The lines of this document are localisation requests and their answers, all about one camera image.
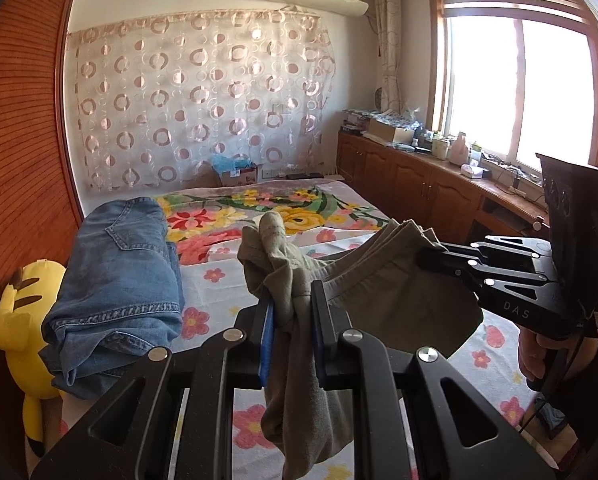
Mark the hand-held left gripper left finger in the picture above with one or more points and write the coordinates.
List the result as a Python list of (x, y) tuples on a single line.
[(266, 350)]

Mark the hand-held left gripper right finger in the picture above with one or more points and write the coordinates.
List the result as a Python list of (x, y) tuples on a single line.
[(321, 340)]

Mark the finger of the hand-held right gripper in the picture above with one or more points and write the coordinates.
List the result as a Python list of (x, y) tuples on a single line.
[(479, 270), (509, 246)]

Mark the grey-green pants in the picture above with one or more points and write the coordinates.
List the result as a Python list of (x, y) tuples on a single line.
[(299, 410)]

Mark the person's right hand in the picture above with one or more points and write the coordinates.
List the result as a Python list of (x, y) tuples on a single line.
[(529, 357)]

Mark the strawberry print white bed sheet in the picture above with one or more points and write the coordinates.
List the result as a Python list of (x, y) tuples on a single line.
[(204, 310)]

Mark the white tissue box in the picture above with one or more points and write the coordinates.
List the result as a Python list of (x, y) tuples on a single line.
[(473, 171)]

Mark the green-lidded bottle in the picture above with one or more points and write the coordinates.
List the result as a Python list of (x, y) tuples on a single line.
[(477, 152)]

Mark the white plastic bottle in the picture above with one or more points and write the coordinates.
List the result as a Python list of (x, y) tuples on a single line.
[(460, 150)]

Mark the wooden cabinet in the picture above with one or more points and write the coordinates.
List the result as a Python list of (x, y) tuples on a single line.
[(404, 180)]

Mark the white jar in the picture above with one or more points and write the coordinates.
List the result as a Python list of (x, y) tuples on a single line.
[(440, 149)]

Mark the floral blanket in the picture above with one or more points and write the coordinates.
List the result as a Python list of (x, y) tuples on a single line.
[(229, 210)]

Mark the window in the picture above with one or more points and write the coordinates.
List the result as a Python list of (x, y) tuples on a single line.
[(519, 85)]

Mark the blue denim jeans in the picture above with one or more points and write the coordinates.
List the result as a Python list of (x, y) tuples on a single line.
[(119, 280)]

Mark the large cardboard box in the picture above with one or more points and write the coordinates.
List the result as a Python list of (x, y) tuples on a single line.
[(391, 131)]

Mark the grey-blue cloth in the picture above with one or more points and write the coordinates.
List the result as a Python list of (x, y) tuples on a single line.
[(551, 417)]

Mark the small cardboard box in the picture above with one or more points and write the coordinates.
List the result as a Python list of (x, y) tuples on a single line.
[(239, 177)]

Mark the blue plastic bag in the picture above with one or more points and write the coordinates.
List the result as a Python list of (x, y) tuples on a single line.
[(229, 162)]

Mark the stack of flat boxes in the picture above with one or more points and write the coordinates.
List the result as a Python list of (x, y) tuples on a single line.
[(355, 120)]

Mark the beige window curtain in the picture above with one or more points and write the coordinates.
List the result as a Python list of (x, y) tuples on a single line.
[(390, 45)]

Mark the yellow plush toy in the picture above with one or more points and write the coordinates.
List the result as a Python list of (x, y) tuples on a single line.
[(24, 330)]

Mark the circle pattern sheer curtain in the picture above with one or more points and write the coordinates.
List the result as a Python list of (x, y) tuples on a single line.
[(199, 95)]

